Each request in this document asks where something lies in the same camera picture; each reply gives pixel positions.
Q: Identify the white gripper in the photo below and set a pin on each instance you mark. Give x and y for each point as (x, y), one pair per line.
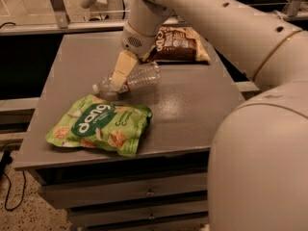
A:
(139, 42)

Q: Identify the clear plastic water bottle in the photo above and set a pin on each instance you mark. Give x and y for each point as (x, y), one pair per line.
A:
(142, 75)

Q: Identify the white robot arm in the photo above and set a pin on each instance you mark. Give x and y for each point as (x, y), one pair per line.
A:
(258, 164)

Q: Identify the brown yellow snack bag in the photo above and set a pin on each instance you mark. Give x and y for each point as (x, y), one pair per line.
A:
(177, 44)

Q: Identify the green dang snack bag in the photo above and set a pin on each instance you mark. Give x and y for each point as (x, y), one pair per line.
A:
(96, 123)

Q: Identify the grey drawer cabinet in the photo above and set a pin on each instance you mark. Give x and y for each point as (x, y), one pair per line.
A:
(165, 185)

